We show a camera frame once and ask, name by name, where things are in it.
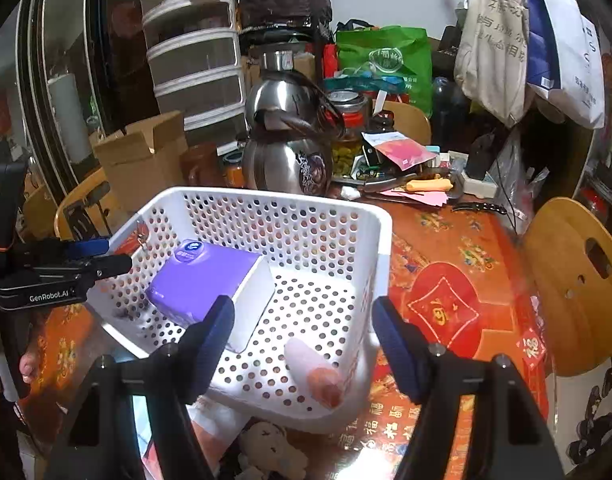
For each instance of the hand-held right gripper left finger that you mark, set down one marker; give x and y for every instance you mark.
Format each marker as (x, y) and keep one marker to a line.
(215, 332)

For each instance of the purple tissue pack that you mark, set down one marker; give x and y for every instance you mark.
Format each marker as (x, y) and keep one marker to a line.
(205, 280)

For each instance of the white and blue bag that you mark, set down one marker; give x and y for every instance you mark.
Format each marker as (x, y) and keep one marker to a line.
(566, 50)

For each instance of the red printed tablecloth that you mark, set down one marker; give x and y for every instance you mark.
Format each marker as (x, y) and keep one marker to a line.
(451, 270)

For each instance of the orange sauce jar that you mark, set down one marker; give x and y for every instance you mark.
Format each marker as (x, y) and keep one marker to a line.
(234, 172)

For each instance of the green shopping bag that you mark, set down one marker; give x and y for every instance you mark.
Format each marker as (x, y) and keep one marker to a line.
(381, 55)

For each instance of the pink red packet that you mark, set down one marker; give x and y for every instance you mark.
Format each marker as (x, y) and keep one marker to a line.
(401, 152)

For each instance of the plastic drawer tower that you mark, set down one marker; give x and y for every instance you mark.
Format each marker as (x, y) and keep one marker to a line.
(195, 60)

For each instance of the pink paper sheet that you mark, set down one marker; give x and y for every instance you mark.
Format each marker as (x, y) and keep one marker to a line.
(421, 197)

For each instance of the tall stainless steel kettle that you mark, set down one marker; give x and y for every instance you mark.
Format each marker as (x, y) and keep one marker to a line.
(281, 90)

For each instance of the dark water bottle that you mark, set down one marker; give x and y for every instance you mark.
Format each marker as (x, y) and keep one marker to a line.
(447, 110)

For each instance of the glass pickle jar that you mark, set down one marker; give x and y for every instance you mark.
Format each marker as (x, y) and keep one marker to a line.
(351, 157)

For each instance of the person's left hand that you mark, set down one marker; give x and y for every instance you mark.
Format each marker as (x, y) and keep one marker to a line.
(29, 361)

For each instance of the round stainless steel kettle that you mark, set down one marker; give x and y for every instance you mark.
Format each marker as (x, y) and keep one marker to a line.
(276, 160)

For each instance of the pink soft sausage toy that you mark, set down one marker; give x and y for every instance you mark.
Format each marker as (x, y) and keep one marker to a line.
(311, 365)

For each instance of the beige canvas tote bag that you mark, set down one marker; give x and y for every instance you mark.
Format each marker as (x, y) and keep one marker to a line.
(491, 45)

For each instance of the open cardboard box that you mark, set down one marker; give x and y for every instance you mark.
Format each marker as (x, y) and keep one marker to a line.
(135, 170)

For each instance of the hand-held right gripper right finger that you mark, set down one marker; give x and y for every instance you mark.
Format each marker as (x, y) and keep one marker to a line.
(393, 345)

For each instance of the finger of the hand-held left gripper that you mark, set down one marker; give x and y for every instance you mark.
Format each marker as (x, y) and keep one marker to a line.
(88, 248)
(110, 265)

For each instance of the wooden chair with black bracket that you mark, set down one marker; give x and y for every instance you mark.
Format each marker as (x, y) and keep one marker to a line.
(59, 220)

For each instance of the white perforated plastic basket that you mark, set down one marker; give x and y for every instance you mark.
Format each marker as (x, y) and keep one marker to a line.
(311, 260)

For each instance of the brown mug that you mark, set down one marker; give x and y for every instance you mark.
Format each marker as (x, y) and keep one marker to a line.
(200, 165)

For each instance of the beige plush toy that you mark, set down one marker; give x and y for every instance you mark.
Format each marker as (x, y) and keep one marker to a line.
(271, 447)

